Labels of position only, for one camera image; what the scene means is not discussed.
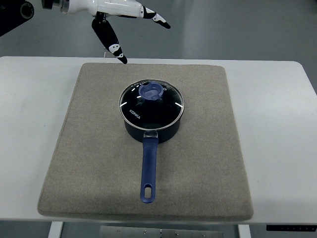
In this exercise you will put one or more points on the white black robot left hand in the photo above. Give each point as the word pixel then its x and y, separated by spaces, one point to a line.
pixel 101 9

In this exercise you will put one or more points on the glass lid with blue knob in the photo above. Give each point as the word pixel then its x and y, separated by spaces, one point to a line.
pixel 151 104

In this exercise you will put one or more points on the dark pot with blue handle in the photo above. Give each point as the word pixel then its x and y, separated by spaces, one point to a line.
pixel 150 140

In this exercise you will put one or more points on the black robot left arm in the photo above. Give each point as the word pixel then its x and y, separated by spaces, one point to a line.
pixel 14 13

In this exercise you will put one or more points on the lower metal floor plate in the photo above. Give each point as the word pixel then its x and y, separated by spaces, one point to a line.
pixel 107 54

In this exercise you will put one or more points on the beige fabric mat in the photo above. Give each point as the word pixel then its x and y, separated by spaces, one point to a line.
pixel 95 171

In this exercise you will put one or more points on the metal table crossbar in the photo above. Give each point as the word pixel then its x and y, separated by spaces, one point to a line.
pixel 134 232

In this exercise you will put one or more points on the white left table leg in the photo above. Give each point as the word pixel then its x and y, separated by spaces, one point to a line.
pixel 55 230

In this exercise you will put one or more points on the white table leg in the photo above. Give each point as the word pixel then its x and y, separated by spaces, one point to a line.
pixel 244 231
pixel 55 230

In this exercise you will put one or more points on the white right table leg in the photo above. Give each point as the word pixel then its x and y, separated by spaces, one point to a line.
pixel 244 231

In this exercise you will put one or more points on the black table control panel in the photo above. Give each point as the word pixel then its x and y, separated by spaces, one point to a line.
pixel 291 228

